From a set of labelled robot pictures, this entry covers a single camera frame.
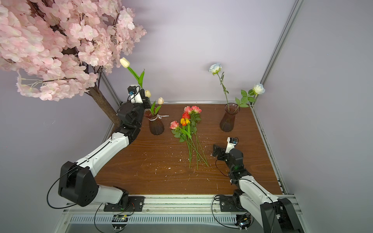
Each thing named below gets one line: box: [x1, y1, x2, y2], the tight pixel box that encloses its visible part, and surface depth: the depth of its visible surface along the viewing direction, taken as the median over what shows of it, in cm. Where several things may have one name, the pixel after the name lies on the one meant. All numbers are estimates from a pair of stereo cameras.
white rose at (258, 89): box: [233, 83, 266, 113], surface depth 85 cm
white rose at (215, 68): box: [207, 62, 230, 113], surface depth 87 cm
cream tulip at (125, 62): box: [119, 57, 146, 89], surface depth 68 cm
